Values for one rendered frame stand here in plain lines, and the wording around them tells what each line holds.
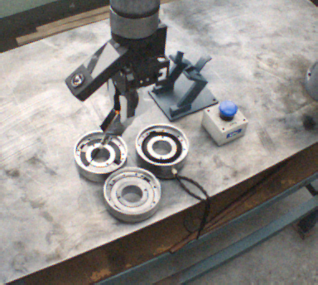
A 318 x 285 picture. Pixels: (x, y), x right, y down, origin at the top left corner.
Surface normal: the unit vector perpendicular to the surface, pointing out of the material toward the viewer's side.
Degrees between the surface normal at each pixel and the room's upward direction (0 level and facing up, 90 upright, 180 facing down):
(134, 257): 0
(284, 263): 0
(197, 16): 0
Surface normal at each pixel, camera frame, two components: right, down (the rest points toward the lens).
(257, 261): 0.07, -0.65
